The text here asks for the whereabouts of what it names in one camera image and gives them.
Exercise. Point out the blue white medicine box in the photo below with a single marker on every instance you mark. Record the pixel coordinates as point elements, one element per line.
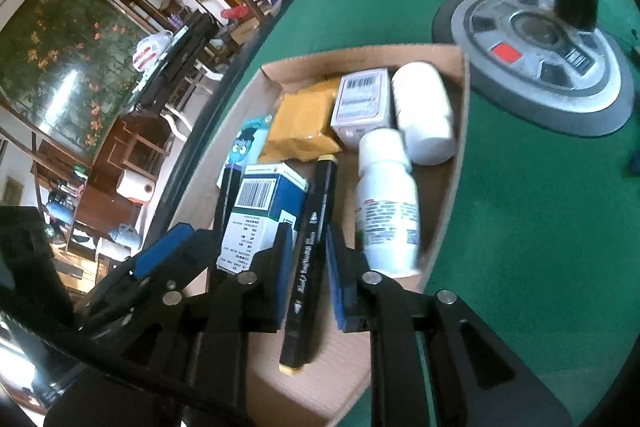
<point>250,217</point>

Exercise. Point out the white paper towel roll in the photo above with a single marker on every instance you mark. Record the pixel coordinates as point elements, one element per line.
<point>134,184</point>

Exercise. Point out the white red plastic bag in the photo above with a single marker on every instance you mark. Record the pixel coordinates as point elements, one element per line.
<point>150,52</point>

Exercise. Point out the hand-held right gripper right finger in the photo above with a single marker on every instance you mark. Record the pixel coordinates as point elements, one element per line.
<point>340,282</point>

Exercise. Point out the black marker pen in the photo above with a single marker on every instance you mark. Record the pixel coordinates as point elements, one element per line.
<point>230,202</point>
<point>310,232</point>

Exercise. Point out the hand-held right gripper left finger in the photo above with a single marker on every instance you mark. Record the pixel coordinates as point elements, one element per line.
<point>284,279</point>

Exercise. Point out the white pink barcode box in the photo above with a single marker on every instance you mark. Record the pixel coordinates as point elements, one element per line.
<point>360,107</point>

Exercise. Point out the floral wall painting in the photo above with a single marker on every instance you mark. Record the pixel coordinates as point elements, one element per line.
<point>65,57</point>

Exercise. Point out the black long case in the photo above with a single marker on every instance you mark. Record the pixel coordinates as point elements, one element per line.
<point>175,62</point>

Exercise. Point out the white labelled medicine bottle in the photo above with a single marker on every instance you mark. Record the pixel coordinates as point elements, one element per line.
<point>387,207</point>

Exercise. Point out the shallow cardboard box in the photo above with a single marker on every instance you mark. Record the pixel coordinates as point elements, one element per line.
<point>340,372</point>

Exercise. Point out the yellow snack packet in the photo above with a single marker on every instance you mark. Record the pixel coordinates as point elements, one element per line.
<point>300,122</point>

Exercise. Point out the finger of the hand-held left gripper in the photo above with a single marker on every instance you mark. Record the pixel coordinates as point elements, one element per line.
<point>162,249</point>

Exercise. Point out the teal cartoon packet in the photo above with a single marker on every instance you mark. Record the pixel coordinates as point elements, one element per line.
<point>245,147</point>

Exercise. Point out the plain white bottle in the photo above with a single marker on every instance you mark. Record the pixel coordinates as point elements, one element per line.
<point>422,117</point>

